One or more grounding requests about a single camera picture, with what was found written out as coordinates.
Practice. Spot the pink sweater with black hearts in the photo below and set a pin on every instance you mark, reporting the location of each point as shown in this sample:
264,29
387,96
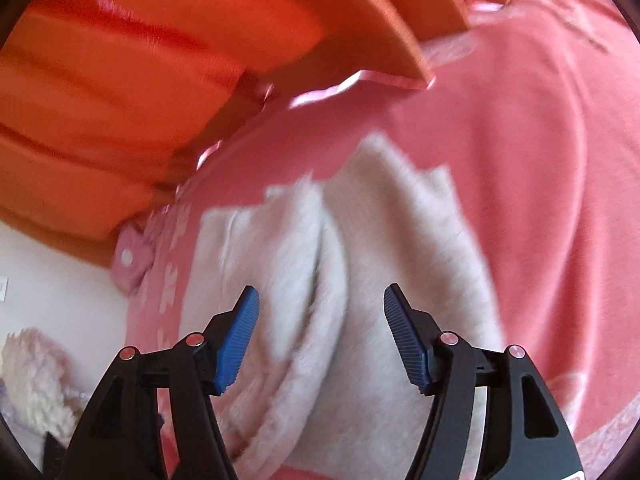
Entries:
390,225

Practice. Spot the dark object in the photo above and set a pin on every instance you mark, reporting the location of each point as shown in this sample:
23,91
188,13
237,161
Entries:
52,455

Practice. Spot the pink pillow with white dots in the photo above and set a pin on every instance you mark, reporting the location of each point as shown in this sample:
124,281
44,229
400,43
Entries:
131,260

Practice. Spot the pink patterned blanket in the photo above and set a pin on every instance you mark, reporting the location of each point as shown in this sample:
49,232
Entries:
545,160

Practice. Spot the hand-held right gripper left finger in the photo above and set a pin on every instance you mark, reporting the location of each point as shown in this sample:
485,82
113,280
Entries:
235,345

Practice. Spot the wooden headboard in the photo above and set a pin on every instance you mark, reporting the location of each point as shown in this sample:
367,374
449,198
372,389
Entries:
390,15

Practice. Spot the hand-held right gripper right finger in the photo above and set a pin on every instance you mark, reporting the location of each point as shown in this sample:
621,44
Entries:
405,340

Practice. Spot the cream fluffy cloth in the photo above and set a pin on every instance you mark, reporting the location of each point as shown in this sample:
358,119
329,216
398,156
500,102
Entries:
35,385

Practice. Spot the orange curtain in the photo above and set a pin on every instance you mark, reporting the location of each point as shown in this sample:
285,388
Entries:
110,90

